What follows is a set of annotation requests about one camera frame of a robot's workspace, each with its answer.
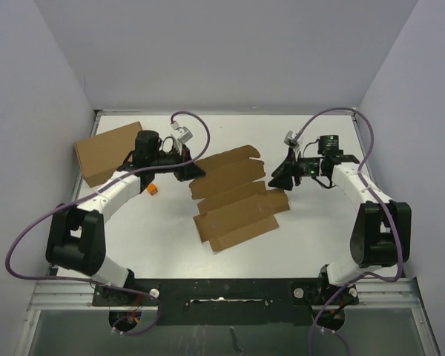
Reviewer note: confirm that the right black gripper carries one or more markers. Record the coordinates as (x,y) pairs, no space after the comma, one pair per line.
(282,176)

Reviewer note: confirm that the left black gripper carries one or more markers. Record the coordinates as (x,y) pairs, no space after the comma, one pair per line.
(188,171)

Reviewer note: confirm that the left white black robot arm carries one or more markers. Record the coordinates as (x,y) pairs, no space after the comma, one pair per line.
(77,234)

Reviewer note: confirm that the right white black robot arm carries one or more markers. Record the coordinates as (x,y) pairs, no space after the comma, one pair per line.
(382,231)

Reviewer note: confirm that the closed brown cardboard box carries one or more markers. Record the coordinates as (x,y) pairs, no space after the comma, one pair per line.
(99,156)

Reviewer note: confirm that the small orange cube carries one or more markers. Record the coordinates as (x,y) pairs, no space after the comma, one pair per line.
(152,189)

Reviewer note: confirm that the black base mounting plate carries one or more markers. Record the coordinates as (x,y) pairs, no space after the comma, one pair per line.
(225,302)

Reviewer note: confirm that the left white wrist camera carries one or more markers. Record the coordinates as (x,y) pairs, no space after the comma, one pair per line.
(180,135)

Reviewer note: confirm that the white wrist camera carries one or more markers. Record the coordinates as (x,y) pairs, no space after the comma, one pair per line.
(293,141)
(180,135)

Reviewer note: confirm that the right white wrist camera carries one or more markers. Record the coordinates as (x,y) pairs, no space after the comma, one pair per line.
(293,141)

